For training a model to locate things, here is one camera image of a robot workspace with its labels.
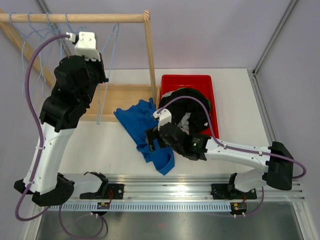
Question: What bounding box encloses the grey tank top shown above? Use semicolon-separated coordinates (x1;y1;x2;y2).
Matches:
162;91;191;134

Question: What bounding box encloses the blue tank top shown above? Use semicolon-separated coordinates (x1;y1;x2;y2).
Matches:
114;98;175;176

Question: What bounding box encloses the black tank top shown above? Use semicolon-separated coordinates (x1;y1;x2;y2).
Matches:
159;90;209;134

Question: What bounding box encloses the light blue hanger of black top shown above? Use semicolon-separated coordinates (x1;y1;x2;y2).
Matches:
64;13;87;34

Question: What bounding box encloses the light blue hanger of grey top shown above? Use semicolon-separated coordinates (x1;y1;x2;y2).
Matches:
44;11;76;58

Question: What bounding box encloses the light blue hanger of green top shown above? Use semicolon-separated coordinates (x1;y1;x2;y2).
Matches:
26;11;61;99

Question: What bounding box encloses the light blue hanger of white top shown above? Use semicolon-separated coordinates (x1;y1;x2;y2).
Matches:
8;11;51;99

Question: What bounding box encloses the green tank top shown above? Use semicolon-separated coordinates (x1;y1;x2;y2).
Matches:
175;87;211;112

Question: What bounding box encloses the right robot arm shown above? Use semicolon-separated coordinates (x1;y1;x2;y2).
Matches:
145;123;294;200

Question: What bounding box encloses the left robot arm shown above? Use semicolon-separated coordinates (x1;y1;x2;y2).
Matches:
14;55;107;207

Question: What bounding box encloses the wooden clothes rack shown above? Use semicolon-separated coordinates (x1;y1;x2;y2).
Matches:
0;10;161;122

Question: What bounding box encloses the red plastic bin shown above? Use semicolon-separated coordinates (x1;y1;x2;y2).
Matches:
160;74;220;138

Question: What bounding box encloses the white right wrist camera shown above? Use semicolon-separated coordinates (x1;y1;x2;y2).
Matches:
152;108;172;130

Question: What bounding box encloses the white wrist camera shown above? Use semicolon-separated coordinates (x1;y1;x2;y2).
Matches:
152;108;172;130
65;31;101;62

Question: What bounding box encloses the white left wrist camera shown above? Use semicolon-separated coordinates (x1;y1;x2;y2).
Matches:
65;31;101;62

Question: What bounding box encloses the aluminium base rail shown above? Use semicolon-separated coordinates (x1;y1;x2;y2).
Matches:
61;174;305;212

